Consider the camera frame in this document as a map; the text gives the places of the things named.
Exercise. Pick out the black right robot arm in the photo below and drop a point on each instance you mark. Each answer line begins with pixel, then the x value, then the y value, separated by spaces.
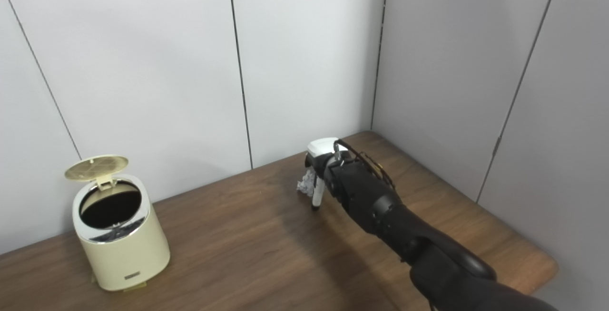
pixel 380 211

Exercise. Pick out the white paper ball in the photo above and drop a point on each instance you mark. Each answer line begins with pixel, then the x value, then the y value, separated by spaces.
pixel 307 183

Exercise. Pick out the round cream bin lid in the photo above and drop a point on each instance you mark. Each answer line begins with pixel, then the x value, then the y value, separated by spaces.
pixel 97 167

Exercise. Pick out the cream-colored desktop trash bin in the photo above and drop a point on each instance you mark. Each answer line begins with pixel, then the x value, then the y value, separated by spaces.
pixel 128 249

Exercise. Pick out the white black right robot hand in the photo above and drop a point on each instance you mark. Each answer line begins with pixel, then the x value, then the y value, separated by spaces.
pixel 319 151

